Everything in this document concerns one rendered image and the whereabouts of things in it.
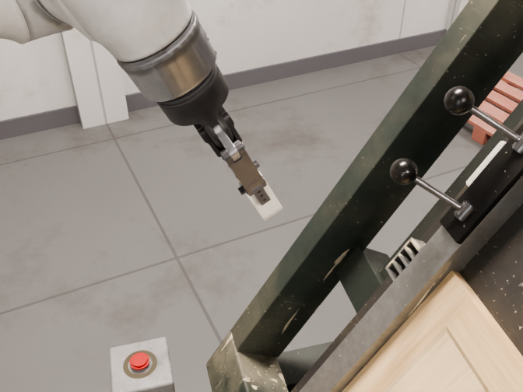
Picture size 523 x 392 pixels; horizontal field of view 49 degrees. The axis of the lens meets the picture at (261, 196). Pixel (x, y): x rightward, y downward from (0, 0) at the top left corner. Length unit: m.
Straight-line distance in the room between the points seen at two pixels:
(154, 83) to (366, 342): 0.56
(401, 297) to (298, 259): 0.28
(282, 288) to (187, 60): 0.67
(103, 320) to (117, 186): 0.97
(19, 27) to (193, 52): 0.18
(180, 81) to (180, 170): 2.79
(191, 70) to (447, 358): 0.54
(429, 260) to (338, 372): 0.25
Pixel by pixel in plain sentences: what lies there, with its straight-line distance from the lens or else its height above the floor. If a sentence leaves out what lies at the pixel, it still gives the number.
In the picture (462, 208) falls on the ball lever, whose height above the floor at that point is 1.40.
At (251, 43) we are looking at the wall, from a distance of 4.15.
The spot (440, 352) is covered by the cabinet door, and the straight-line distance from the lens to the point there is 0.88.
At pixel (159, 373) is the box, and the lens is 1.21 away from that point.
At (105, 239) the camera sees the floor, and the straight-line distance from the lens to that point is 2.95.
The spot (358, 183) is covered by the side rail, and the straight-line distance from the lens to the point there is 1.04.
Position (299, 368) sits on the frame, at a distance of 1.37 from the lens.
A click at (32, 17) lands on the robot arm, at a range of 0.64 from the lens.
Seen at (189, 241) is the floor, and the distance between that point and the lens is 2.86.
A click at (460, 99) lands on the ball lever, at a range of 0.79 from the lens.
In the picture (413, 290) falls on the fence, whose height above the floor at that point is 1.27.
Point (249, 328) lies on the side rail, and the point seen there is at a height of 0.96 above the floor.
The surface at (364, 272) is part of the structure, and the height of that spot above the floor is 1.14.
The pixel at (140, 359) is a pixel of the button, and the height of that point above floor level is 0.95.
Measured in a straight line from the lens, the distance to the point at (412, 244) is 0.95.
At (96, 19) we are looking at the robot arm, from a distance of 0.54.
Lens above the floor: 1.90
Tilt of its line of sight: 37 degrees down
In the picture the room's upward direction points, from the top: straight up
